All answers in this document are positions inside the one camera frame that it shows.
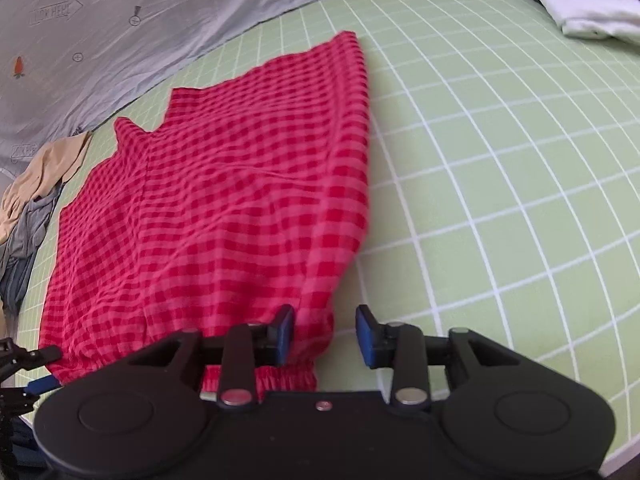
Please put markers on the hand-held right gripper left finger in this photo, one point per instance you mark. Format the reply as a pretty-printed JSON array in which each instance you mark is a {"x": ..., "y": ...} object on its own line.
[{"x": 284, "y": 332}]

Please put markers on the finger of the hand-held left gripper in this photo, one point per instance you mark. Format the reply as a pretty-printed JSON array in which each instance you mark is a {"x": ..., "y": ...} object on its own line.
[
  {"x": 30, "y": 390},
  {"x": 35, "y": 356}
]

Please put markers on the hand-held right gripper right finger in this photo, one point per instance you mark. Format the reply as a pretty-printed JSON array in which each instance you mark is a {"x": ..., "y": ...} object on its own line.
[{"x": 364, "y": 335}]

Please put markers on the red checkered shorts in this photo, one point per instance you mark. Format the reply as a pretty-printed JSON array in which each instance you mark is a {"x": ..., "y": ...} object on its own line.
[{"x": 220, "y": 200}]

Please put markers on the grey garment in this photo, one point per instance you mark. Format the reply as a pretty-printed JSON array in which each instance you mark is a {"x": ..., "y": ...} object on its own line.
[{"x": 25, "y": 240}]

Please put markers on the beige garment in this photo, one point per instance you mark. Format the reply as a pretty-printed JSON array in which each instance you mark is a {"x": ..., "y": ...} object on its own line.
[{"x": 35, "y": 180}]

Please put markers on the green grid cutting mat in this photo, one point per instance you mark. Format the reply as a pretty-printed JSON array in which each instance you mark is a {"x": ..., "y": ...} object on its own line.
[{"x": 490, "y": 170}]

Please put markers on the grey printed bed sheet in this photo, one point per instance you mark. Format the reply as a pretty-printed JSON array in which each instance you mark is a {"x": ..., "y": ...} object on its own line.
[{"x": 115, "y": 40}]

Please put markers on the white folded garment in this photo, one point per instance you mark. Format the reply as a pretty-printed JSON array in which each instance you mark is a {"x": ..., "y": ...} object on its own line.
[{"x": 575, "y": 5}]

